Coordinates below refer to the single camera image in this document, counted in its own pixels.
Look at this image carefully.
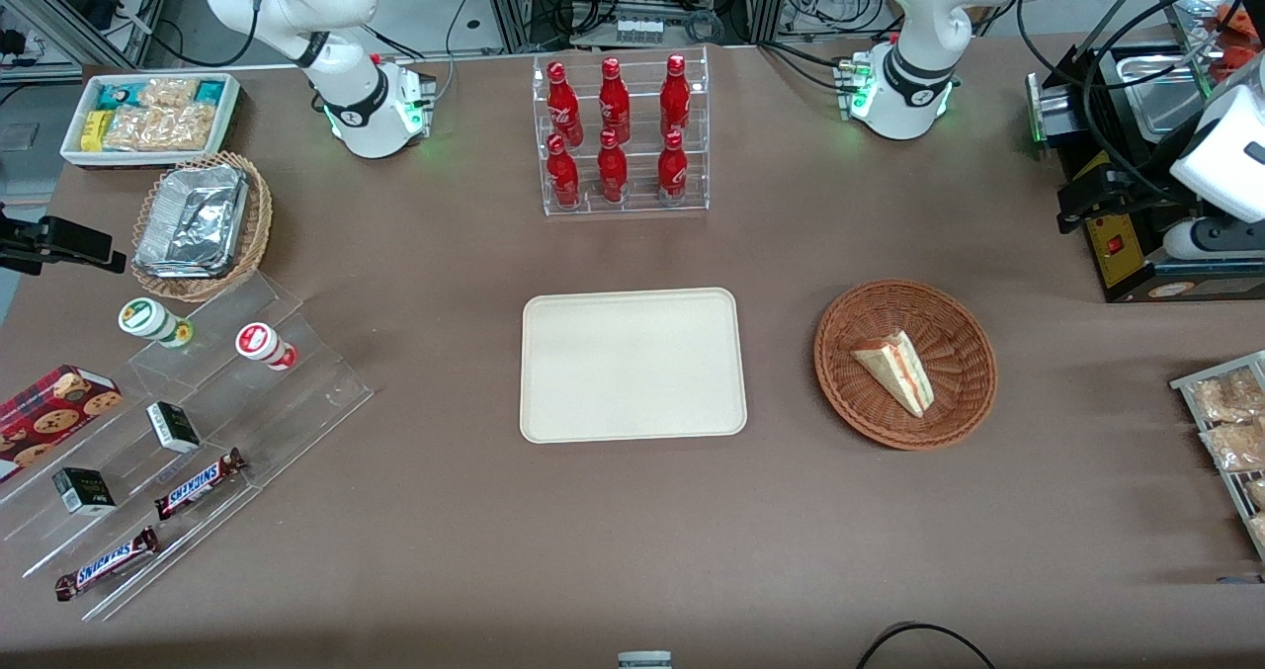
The triangle sandwich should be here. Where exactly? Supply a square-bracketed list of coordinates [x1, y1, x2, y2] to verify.
[850, 329, 936, 419]

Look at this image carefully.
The round brown wicker basket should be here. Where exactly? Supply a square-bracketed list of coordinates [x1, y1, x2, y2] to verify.
[813, 279, 998, 451]

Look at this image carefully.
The cream plastic tray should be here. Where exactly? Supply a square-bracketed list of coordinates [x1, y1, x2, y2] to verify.
[520, 287, 749, 445]

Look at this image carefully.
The oval light wicker basket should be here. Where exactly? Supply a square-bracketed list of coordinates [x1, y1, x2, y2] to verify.
[130, 150, 274, 304]

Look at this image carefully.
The black food warmer machine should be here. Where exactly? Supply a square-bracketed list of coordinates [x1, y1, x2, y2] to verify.
[1026, 0, 1265, 304]

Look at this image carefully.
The steel food pan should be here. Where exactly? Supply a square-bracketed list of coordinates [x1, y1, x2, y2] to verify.
[1115, 51, 1219, 142]

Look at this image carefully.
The red sausage skewer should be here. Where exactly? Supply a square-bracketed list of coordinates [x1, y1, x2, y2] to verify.
[1218, 2, 1265, 40]
[1216, 42, 1265, 77]

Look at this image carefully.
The red cola bottle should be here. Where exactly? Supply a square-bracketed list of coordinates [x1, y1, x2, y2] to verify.
[658, 130, 689, 202]
[598, 56, 632, 144]
[660, 53, 692, 141]
[547, 133, 581, 208]
[547, 61, 584, 146]
[597, 128, 629, 204]

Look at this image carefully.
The clear acrylic bottle rack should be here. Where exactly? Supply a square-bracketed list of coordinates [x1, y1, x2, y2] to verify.
[532, 46, 711, 217]

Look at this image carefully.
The clear acrylic stepped stand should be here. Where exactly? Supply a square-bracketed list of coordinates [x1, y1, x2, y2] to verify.
[0, 272, 375, 623]

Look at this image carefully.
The red lid white cup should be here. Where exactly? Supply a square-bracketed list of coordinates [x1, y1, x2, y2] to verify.
[234, 321, 298, 372]

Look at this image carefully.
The aluminium foil container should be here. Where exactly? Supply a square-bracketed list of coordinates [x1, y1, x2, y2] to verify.
[133, 163, 250, 280]

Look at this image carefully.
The clear rice cracker pack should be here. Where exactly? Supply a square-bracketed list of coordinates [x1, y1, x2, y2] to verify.
[138, 77, 200, 110]
[103, 104, 218, 152]

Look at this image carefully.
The snickers chocolate bar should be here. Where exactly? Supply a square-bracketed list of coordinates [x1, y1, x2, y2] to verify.
[153, 447, 246, 522]
[54, 526, 160, 603]

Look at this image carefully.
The small black box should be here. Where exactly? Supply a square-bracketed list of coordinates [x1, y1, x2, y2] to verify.
[51, 466, 118, 517]
[146, 401, 203, 455]

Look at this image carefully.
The green lid white cup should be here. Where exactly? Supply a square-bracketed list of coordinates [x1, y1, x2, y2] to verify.
[118, 296, 195, 349]

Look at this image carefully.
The white snack bin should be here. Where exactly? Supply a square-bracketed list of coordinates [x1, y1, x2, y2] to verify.
[59, 72, 242, 170]

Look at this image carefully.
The red cookie box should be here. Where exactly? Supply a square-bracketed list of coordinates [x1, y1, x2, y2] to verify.
[0, 365, 124, 482]

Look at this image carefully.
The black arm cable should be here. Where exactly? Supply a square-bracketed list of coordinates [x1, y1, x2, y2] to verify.
[1016, 0, 1265, 217]

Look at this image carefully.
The grey wire rack tray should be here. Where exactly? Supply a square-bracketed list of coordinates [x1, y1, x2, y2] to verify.
[1170, 351, 1265, 561]

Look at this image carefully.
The black floor cable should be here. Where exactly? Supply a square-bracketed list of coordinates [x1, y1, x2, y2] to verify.
[855, 622, 999, 669]

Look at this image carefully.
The metal shelf frame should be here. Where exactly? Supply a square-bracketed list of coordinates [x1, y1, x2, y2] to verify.
[0, 0, 184, 82]

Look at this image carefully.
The black clamp mount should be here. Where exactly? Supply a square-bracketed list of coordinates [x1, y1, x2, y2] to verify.
[0, 203, 127, 277]

